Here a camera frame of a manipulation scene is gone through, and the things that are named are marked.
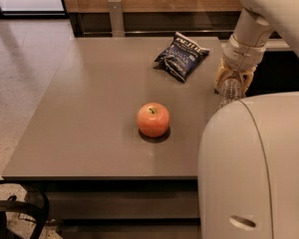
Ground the clear plastic water bottle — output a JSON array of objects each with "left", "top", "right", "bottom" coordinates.
[{"left": 219, "top": 78, "right": 243, "bottom": 108}]

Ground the dark blue chip bag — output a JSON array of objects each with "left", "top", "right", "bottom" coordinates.
[{"left": 154, "top": 32, "right": 210, "bottom": 83}]

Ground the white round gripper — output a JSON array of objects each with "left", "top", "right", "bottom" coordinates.
[{"left": 214, "top": 34, "right": 267, "bottom": 94}]

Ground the wooden counter panel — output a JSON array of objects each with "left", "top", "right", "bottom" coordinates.
[{"left": 63, "top": 0, "right": 241, "bottom": 39}]

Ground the red apple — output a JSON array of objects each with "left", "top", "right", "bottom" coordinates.
[{"left": 137, "top": 103, "right": 170, "bottom": 137}]

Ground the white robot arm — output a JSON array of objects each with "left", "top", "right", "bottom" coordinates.
[{"left": 197, "top": 0, "right": 299, "bottom": 239}]

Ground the left metal bracket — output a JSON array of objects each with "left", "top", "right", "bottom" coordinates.
[{"left": 108, "top": 0, "right": 126, "bottom": 37}]

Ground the black chair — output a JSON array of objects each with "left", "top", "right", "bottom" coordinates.
[{"left": 0, "top": 182, "right": 50, "bottom": 239}]

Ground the grey table drawer unit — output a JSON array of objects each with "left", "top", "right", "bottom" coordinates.
[{"left": 34, "top": 179, "right": 201, "bottom": 239}]

